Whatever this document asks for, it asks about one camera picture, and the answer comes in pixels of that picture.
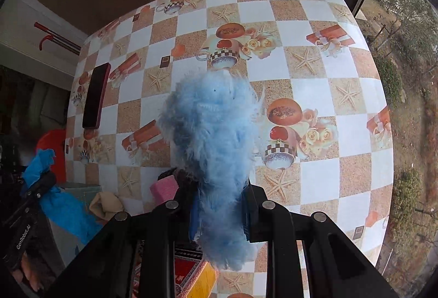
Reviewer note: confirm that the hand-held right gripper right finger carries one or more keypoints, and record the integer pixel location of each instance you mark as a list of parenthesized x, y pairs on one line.
[(245, 215)]

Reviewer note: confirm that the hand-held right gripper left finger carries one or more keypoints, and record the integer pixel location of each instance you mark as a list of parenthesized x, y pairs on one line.
[(193, 221)]

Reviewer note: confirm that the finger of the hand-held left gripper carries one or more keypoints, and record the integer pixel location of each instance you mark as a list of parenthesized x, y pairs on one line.
[(39, 188)]

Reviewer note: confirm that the blue cloth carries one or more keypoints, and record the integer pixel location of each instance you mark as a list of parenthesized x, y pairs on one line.
[(65, 212)]

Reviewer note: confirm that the small pink foam strip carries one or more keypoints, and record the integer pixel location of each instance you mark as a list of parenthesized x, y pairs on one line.
[(163, 190)]

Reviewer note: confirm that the white cardboard box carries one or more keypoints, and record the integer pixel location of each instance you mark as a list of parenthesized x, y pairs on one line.
[(82, 191)]

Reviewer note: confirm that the light blue fluffy feather ball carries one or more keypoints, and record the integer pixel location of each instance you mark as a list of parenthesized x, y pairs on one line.
[(212, 133)]

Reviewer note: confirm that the person's left hand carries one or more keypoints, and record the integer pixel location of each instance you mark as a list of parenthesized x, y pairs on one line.
[(30, 270)]

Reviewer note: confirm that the red plastic stool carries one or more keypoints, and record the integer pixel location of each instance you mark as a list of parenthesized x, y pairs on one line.
[(54, 144)]

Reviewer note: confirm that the yellow cardboard box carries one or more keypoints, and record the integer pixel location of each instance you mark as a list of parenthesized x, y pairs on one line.
[(202, 281)]

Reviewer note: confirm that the beige cloth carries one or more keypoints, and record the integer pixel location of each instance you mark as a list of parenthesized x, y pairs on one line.
[(104, 205)]

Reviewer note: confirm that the pale folded bedding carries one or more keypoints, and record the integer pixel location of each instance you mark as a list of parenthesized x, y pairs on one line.
[(48, 103)]

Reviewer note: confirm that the dark smartphone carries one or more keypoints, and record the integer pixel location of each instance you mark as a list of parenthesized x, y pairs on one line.
[(96, 96)]

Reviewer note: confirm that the checkered printed tablecloth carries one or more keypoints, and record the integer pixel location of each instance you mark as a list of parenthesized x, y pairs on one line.
[(308, 96)]

